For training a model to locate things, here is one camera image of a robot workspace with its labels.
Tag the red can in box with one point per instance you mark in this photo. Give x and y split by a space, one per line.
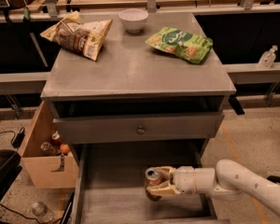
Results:
56 139

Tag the orange soda can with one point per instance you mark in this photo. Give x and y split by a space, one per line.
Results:
152 178

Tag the black power adapter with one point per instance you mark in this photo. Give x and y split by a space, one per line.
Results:
17 140

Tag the clear sanitizer bottle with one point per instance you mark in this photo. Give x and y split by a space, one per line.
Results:
268 57

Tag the white ceramic bowl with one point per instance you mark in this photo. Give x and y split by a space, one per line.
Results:
133 19

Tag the cardboard box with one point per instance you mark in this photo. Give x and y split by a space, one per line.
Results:
46 172

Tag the plastic water bottle on floor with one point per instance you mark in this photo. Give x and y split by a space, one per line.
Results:
42 212

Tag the black chair base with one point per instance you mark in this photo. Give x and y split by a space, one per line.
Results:
274 178

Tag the orange fruit in box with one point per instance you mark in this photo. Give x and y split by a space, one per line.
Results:
65 149

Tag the grey drawer cabinet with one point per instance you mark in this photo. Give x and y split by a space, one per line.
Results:
131 78

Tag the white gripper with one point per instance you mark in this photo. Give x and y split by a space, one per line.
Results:
184 180

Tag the green snack bag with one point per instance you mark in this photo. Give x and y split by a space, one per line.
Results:
192 48

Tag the brown chip bag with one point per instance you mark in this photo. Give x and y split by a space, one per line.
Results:
85 38

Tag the bottle in box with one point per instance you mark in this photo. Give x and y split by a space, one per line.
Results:
48 149

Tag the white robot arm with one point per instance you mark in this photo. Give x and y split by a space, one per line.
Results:
226 182

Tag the grey top drawer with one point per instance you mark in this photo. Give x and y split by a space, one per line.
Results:
130 128

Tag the grey open middle drawer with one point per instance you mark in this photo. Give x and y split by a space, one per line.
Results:
111 189

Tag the black office chair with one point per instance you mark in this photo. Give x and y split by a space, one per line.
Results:
9 169

